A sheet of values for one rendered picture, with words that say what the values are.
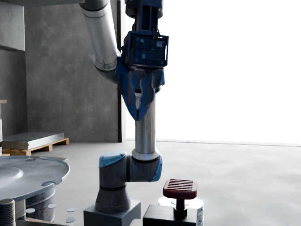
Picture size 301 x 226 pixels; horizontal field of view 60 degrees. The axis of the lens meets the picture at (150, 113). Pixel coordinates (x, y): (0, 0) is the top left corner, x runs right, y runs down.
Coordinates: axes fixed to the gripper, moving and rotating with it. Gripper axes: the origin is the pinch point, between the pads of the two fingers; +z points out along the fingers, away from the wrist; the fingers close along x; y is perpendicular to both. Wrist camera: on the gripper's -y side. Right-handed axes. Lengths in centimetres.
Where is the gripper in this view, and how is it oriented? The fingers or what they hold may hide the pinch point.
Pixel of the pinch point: (136, 114)
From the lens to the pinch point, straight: 50.9
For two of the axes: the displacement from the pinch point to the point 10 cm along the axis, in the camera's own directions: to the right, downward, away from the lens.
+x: 9.7, 0.5, 2.5
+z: -0.5, 10.0, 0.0
